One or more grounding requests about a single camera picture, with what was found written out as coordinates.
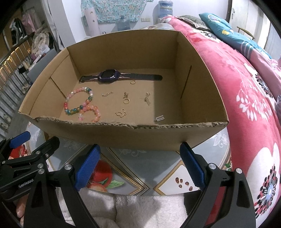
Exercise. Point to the dark purple smart watch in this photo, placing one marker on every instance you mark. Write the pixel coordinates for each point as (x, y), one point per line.
(112, 75)

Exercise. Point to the brown cardboard box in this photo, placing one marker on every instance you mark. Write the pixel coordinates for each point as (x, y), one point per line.
(187, 96)

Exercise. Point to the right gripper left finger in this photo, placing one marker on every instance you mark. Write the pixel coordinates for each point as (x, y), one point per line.
(43, 208)

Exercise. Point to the grey storage box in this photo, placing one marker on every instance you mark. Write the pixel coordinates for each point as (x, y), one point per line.
(39, 66)

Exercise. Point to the hanging clothes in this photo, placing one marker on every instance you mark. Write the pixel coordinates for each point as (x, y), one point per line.
(24, 26)

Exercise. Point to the small silver abacus charm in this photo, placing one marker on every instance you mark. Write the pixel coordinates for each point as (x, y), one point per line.
(159, 118)

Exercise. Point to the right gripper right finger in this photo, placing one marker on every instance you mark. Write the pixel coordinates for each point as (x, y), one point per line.
(225, 199)

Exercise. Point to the white cylinder tube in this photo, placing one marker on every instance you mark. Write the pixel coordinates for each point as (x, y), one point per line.
(92, 21)

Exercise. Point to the white fluffy cloth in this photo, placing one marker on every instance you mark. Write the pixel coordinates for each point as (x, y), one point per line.
(111, 210)

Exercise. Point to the pink floral blanket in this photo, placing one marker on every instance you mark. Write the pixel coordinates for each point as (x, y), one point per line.
(254, 128)

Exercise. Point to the teal patterned pillow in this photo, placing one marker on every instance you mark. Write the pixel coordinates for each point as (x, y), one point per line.
(223, 30)

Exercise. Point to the metal stair railing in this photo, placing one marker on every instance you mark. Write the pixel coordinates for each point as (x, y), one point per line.
(15, 61)

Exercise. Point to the left hand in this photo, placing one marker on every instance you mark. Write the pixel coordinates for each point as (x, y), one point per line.
(21, 205)

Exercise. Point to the blue water dispenser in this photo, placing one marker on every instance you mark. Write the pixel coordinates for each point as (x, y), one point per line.
(165, 8)

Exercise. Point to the gold earring with tag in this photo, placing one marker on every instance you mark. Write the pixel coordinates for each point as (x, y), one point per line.
(146, 98)

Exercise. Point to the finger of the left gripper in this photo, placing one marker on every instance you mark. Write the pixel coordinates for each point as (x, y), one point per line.
(37, 159)
(10, 148)

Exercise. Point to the gold butterfly pendant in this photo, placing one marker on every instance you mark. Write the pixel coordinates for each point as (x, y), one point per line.
(122, 113)

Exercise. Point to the teal patterned hanging cloth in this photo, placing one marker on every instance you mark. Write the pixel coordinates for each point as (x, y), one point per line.
(109, 11)

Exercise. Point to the clear water bottle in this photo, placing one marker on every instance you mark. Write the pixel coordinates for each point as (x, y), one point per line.
(123, 23)

